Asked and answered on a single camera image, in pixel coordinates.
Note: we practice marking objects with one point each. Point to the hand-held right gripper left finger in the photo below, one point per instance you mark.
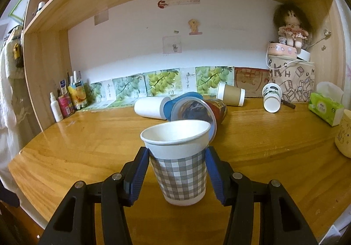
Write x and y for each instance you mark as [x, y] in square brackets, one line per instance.
[139, 172]

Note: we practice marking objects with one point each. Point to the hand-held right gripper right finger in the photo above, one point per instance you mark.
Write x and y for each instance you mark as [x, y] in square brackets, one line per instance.
[212, 172]

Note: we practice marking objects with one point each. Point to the grey checked paper cup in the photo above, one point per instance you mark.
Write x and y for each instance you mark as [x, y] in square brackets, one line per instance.
[179, 173]

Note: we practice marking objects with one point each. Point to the dark printed paper cup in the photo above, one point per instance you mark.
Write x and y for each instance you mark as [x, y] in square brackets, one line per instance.
[220, 110]

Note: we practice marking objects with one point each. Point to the blue rimmed patterned cup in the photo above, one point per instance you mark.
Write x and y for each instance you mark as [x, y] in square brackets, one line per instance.
[192, 113]

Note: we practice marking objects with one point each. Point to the white cup with blue lid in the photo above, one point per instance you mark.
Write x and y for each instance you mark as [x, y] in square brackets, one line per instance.
[152, 107]

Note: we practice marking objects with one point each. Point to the brown sleeved paper cup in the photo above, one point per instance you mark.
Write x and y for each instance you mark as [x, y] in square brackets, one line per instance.
[230, 95]

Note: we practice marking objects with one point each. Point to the white leaf print paper cup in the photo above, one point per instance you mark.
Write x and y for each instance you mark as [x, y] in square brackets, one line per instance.
[272, 98]

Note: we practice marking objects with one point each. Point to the grape print cardboard strip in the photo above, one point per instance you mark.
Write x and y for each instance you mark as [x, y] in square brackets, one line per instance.
[153, 85]

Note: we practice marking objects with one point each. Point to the pink pouch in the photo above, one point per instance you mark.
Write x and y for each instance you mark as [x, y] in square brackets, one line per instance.
[65, 106]

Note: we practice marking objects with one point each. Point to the brown printed cardboard box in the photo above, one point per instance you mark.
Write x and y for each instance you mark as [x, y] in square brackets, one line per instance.
[251, 80]

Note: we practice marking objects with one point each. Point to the white spray bottle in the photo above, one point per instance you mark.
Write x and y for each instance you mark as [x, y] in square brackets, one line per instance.
[55, 107]

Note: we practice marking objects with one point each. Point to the blue label tube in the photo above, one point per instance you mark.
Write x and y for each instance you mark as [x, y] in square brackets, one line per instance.
[63, 86]

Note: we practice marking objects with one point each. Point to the letter print tote bag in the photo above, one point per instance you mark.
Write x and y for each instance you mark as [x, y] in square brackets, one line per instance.
[297, 80]

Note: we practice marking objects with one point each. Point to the green tissue pack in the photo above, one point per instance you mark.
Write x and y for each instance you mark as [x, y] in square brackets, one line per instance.
[325, 107]

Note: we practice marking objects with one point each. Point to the cream printed mug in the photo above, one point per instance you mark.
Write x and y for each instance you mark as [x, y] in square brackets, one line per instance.
[344, 135]

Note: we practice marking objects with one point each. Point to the pink round tin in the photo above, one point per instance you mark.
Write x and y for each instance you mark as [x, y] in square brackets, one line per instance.
[282, 50]

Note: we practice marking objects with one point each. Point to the white hanging cloth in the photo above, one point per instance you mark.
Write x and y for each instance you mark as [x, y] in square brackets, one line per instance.
[12, 96]

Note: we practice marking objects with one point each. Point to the rag doll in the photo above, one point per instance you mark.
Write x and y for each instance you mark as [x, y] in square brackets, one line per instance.
[292, 31]

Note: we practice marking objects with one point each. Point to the wooden shelf unit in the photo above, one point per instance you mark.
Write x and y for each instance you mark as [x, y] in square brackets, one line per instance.
[175, 0]

